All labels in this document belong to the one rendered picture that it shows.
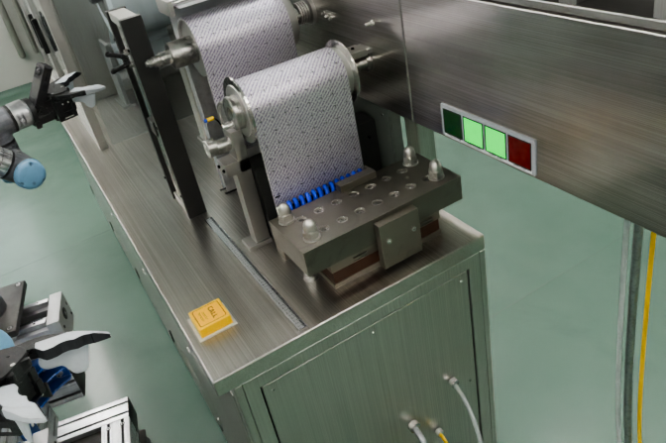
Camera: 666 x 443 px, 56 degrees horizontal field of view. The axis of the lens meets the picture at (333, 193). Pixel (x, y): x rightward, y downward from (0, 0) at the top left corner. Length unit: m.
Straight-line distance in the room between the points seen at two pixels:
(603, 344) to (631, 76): 1.62
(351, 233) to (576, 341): 1.36
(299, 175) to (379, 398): 0.54
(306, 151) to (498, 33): 0.50
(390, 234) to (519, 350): 1.20
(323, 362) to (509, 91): 0.65
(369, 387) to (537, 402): 0.93
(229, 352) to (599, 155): 0.76
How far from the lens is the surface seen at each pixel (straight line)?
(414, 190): 1.35
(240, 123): 1.31
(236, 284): 1.42
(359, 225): 1.27
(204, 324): 1.30
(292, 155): 1.36
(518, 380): 2.32
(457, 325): 1.52
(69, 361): 0.91
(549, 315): 2.54
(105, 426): 2.24
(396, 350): 1.43
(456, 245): 1.40
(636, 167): 1.00
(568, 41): 1.00
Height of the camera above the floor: 1.74
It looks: 31 degrees down
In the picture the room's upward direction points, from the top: 12 degrees counter-clockwise
